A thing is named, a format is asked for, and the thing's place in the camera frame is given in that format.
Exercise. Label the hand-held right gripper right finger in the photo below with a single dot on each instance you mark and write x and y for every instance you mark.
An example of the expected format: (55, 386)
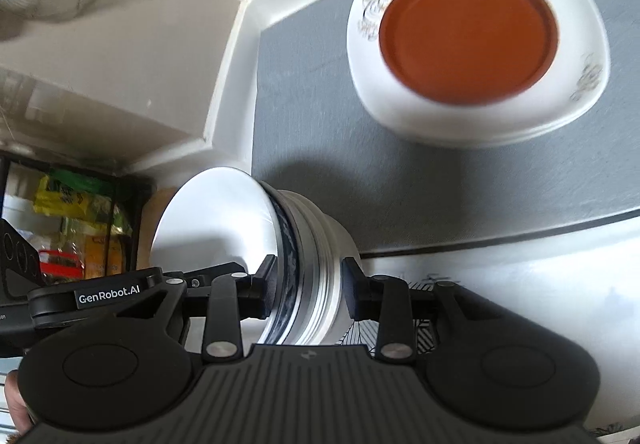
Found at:
(352, 289)

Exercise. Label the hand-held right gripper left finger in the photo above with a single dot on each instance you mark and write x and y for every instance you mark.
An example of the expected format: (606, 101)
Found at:
(267, 286)

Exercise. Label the plain white bowl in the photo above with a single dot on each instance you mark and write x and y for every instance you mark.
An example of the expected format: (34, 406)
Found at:
(330, 249)

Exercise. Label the white bowl with blue pattern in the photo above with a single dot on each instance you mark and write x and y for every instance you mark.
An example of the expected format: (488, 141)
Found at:
(215, 224)

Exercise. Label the white square floral plate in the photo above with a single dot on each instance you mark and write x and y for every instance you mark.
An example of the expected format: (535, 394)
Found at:
(580, 23)
(480, 142)

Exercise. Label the brown round plate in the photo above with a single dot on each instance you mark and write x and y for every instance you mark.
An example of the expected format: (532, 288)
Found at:
(465, 33)

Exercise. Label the person's left hand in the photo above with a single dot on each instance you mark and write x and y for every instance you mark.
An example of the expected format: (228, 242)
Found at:
(16, 399)

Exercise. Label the yellow snack packet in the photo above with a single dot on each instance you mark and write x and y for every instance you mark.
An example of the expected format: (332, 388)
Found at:
(55, 198)

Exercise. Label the green snack packet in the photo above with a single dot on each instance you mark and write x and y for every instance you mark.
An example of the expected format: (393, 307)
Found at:
(75, 175)

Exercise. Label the grey mat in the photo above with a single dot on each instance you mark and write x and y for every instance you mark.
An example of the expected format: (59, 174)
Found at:
(310, 98)

